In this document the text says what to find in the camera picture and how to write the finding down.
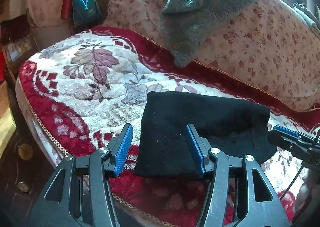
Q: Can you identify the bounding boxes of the teal packaged bag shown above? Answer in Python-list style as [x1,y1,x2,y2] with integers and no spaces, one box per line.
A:
[72,0,102,27]

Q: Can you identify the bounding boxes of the black pants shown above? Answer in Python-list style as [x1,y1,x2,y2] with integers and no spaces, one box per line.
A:
[134,92,277,179]

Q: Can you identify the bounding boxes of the wooden bedside table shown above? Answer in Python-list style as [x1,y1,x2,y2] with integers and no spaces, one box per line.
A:
[0,81,16,158]

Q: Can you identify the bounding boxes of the grey fleece jacket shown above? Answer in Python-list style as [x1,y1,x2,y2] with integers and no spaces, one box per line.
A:
[161,0,257,67]

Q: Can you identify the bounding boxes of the beige floral quilt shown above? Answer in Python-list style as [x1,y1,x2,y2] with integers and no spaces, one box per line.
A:
[24,0,320,113]

